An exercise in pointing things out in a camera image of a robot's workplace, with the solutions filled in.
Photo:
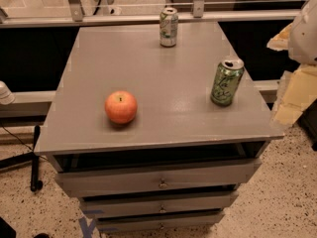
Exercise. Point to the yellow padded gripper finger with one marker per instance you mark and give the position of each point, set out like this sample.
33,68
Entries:
280,42
299,94

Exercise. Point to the red-orange apple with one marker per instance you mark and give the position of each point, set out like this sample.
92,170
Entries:
121,107

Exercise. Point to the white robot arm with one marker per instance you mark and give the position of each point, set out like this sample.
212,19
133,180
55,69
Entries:
300,40

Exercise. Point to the green LaCroix can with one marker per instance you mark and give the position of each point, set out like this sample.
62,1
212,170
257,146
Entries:
228,75

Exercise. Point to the white green 7up can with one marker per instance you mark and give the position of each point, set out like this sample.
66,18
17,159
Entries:
168,23

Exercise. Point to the top grey drawer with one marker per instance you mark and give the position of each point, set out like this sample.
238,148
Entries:
134,180

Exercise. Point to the grey drawer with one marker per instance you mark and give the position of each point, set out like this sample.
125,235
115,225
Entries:
134,180
158,221
158,204

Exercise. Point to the grey drawer cabinet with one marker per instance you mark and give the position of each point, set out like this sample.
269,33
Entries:
176,121

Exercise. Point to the bottom grey drawer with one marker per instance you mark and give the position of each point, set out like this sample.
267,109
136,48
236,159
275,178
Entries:
158,221

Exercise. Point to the middle grey drawer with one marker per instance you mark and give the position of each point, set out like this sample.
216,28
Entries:
158,204

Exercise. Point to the grey metal railing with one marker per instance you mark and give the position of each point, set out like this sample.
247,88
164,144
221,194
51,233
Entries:
52,13

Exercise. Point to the blue floor tape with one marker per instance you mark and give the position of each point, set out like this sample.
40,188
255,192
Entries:
88,228

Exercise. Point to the white cylindrical object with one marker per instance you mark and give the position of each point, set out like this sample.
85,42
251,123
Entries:
6,95

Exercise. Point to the black tripod stand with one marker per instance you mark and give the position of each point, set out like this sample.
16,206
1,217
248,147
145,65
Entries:
31,157

